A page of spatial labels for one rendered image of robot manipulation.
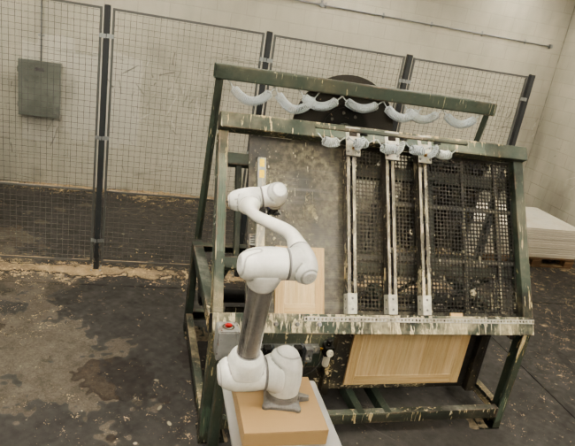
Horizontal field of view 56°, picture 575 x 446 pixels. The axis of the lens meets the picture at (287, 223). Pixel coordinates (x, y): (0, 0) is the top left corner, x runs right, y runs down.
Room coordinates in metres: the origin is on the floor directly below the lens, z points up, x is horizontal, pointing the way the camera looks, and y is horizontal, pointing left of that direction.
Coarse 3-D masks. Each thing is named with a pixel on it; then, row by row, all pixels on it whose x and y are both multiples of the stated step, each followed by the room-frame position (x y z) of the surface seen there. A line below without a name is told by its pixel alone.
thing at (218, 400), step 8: (216, 376) 2.58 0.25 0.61; (216, 384) 2.55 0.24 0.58; (216, 392) 2.55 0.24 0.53; (216, 400) 2.55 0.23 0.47; (216, 408) 2.55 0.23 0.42; (216, 416) 2.56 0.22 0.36; (216, 424) 2.56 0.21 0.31; (208, 432) 2.59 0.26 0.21; (216, 432) 2.56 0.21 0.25; (208, 440) 2.56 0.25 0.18; (216, 440) 2.56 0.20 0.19
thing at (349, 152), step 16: (352, 144) 3.48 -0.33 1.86; (352, 160) 3.47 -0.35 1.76; (352, 176) 3.42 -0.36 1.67; (352, 192) 3.37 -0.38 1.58; (352, 208) 3.32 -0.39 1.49; (352, 224) 3.27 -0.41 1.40; (352, 240) 3.23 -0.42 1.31; (352, 256) 3.18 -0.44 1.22; (352, 272) 3.13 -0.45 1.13; (352, 288) 3.09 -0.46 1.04; (352, 304) 3.02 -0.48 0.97
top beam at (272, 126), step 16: (224, 112) 3.30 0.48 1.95; (240, 112) 3.33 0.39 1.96; (224, 128) 3.29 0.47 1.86; (240, 128) 3.29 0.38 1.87; (256, 128) 3.32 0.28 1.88; (272, 128) 3.35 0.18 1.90; (288, 128) 3.39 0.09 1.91; (304, 128) 3.43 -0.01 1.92; (368, 128) 3.58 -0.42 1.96; (416, 144) 3.65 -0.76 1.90; (432, 144) 3.69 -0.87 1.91; (448, 144) 3.73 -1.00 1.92; (480, 144) 3.82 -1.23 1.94; (496, 144) 3.87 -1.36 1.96; (496, 160) 3.90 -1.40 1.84; (512, 160) 3.90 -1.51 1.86
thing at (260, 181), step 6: (258, 162) 3.28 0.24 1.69; (264, 162) 3.30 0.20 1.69; (258, 168) 3.26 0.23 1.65; (264, 168) 3.28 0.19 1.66; (258, 174) 3.25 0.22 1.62; (264, 174) 3.26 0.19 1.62; (258, 180) 3.23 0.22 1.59; (264, 180) 3.24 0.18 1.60; (258, 186) 3.21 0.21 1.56; (258, 228) 3.08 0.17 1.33; (258, 234) 3.07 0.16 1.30; (258, 240) 3.05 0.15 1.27; (258, 246) 3.03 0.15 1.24
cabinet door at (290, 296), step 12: (276, 288) 2.97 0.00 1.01; (288, 288) 2.99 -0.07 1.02; (300, 288) 3.01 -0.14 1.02; (312, 288) 3.04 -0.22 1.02; (276, 300) 2.93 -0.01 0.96; (288, 300) 2.96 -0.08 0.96; (300, 300) 2.98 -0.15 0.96; (312, 300) 3.01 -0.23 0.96; (276, 312) 2.90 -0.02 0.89; (288, 312) 2.92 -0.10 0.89; (300, 312) 2.94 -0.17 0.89; (312, 312) 2.97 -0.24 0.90
